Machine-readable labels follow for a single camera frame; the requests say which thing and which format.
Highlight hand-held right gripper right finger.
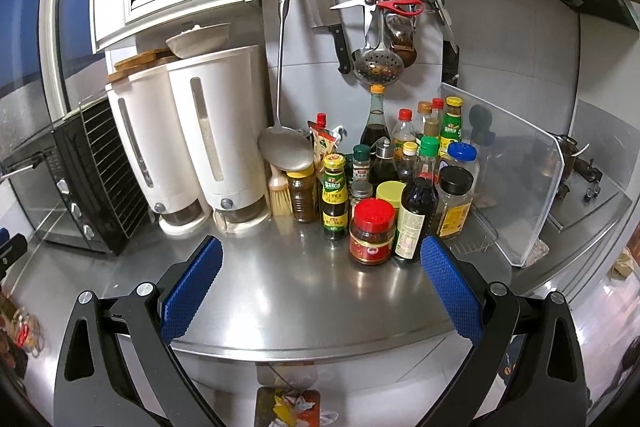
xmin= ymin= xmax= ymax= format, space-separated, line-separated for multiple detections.
xmin=420 ymin=234 xmax=589 ymax=427

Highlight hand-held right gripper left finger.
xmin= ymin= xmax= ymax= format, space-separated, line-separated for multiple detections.
xmin=52 ymin=236 xmax=226 ymax=427

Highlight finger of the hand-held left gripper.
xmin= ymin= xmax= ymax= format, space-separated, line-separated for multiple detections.
xmin=0 ymin=228 xmax=29 ymax=279

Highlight stainless steel tray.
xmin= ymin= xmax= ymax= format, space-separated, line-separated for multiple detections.
xmin=256 ymin=386 xmax=322 ymax=427

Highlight white tissue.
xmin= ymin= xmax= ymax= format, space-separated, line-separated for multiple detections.
xmin=286 ymin=396 xmax=320 ymax=427

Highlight pile of colourful rubber bands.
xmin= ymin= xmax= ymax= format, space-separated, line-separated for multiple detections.
xmin=0 ymin=301 xmax=45 ymax=359

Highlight dark soy sauce bottle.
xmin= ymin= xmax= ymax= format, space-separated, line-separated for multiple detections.
xmin=393 ymin=176 xmax=440 ymax=264

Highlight black lid spice jar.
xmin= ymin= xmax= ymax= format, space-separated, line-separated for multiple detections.
xmin=434 ymin=165 xmax=475 ymax=241

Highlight red lid sauce jar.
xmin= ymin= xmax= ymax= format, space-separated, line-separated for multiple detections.
xmin=348 ymin=198 xmax=399 ymax=267

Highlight black toaster oven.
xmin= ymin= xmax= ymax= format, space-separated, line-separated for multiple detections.
xmin=0 ymin=96 xmax=152 ymax=256

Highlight clear splash guard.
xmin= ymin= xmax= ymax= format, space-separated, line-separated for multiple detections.
xmin=439 ymin=82 xmax=567 ymax=269

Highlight pale bristle brush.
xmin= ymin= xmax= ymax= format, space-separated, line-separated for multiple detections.
xmin=268 ymin=164 xmax=295 ymax=236

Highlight blue lid clear jar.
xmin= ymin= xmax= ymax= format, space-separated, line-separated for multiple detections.
xmin=446 ymin=141 xmax=481 ymax=188

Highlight green cap sauce bottle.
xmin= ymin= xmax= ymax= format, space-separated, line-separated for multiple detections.
xmin=417 ymin=135 xmax=440 ymax=180

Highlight brown jar yellow lid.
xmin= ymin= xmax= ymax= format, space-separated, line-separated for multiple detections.
xmin=286 ymin=170 xmax=320 ymax=224

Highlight yellow lid green label bottle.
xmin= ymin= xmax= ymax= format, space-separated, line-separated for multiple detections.
xmin=319 ymin=154 xmax=350 ymax=242

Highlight green lid spice shaker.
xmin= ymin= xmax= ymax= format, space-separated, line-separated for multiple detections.
xmin=352 ymin=144 xmax=372 ymax=186

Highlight white grain dispenser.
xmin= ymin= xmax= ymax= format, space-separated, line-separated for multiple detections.
xmin=105 ymin=66 xmax=212 ymax=236
xmin=167 ymin=45 xmax=274 ymax=236

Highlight steel gas stove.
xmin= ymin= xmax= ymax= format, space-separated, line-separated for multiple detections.
xmin=546 ymin=132 xmax=632 ymax=231

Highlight yellow cap green label bottle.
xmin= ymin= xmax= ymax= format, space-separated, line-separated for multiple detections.
xmin=438 ymin=96 xmax=464 ymax=146

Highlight red cap oil bottle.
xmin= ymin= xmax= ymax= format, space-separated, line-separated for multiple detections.
xmin=391 ymin=108 xmax=417 ymax=148

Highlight large steel ladle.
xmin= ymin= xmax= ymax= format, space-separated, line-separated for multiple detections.
xmin=257 ymin=0 xmax=316 ymax=172

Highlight tall dark bottle yellow cap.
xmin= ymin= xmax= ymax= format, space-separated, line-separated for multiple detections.
xmin=359 ymin=84 xmax=394 ymax=158

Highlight seasoning spout pouch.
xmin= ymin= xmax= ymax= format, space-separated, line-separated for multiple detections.
xmin=306 ymin=111 xmax=342 ymax=164

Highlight wooden lids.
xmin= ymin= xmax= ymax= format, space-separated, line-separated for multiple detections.
xmin=106 ymin=49 xmax=177 ymax=84

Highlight steel slotted skimmer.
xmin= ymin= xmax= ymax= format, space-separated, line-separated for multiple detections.
xmin=352 ymin=0 xmax=405 ymax=87

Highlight white bowl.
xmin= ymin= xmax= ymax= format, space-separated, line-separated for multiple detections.
xmin=165 ymin=23 xmax=232 ymax=60

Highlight red kitchen scissors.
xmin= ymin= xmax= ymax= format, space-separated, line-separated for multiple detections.
xmin=329 ymin=0 xmax=425 ymax=52

